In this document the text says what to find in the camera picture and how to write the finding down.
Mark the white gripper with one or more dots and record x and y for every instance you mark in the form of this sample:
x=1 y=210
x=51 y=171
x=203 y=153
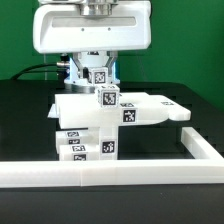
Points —
x=69 y=26

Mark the white tagged cube nut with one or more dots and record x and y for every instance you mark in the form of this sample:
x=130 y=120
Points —
x=108 y=95
x=98 y=75

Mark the white chair back part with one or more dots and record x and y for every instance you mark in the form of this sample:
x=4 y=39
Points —
x=138 y=108

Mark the white chair seat part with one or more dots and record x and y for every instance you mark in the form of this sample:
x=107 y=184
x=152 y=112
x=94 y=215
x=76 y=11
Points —
x=103 y=143

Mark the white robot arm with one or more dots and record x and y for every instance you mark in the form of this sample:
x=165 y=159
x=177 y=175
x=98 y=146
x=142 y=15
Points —
x=96 y=59

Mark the white U-shaped obstacle frame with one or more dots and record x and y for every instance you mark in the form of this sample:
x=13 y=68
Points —
x=205 y=166

